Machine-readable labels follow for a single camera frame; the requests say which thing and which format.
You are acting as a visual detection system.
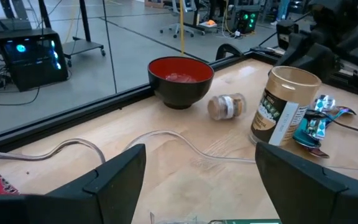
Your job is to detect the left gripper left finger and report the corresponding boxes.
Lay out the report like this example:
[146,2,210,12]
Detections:
[0,143,147,224]

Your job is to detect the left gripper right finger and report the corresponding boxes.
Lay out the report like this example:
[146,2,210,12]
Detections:
[255,141,358,224]

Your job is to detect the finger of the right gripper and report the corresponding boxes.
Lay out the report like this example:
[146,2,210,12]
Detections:
[277,32,310,68]
[303,43,341,80]

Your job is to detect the tan lid brown jar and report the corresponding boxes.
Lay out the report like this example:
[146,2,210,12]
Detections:
[249,65,323,147]

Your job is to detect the colourful spoons bundle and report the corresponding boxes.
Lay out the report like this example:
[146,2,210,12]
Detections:
[292,113,341,149]

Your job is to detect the small cork lid jar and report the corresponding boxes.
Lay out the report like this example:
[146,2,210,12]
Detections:
[206,92,247,121]

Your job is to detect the clear plastic bin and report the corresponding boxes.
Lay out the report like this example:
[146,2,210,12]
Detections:
[121,129,358,224]
[0,138,107,196]

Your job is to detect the person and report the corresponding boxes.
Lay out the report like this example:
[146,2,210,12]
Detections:
[270,0,292,26]

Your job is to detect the black green-lit computer tower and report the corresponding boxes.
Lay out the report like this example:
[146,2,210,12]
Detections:
[234,8,260,34]

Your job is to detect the grey office chair base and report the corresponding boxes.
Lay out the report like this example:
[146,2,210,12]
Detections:
[159,22,196,40]

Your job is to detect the red and black bowl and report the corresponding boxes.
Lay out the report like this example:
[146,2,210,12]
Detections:
[147,56,215,110]

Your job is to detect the black blue-lit computer tower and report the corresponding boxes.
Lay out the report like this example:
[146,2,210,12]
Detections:
[0,28,70,93]

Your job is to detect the black rolling cart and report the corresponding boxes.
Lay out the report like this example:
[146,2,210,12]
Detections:
[61,0,107,68]

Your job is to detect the black arched bracket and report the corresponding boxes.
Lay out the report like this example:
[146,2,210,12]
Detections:
[215,43,245,62]

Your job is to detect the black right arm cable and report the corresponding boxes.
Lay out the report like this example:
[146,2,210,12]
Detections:
[306,108,358,141]

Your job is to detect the black aluminium table frame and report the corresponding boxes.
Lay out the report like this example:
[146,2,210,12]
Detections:
[0,49,279,154]

